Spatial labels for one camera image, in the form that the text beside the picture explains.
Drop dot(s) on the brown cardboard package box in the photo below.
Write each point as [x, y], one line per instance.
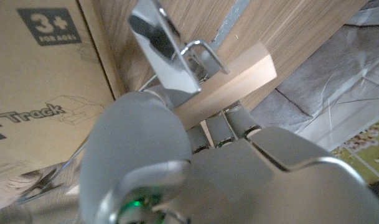
[36, 77]

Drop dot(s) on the light wooden slat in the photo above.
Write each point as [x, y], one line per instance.
[239, 81]

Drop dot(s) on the printed window backdrop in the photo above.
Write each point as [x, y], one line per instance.
[332, 93]

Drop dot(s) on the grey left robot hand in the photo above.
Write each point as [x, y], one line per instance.
[239, 186]

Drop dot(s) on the silver metal clip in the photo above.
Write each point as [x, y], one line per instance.
[164, 62]

